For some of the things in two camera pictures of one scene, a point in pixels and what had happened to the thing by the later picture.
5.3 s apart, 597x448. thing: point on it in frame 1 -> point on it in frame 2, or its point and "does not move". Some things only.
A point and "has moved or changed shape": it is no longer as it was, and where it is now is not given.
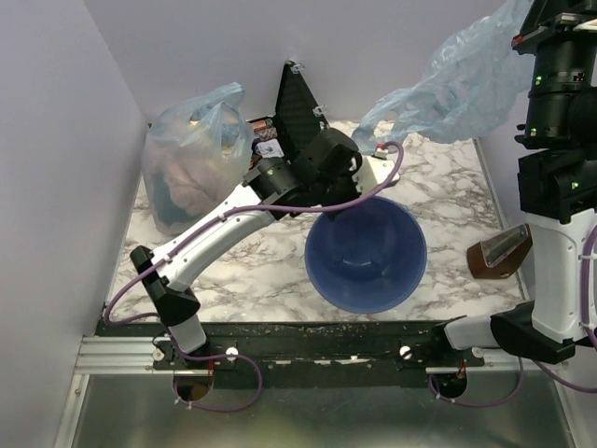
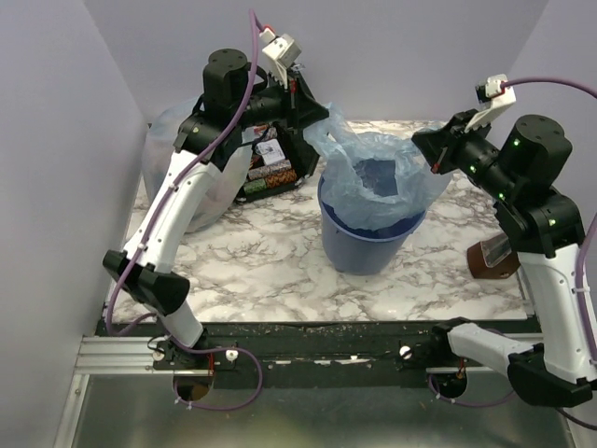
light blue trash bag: [470, 84] -> [372, 179]
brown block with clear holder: [499, 256] does not move
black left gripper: [348, 172] -> [298, 110]
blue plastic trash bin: [367, 260] has moved or changed shape
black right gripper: [556, 20] -> [448, 146]
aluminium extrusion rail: [125, 355] does not move
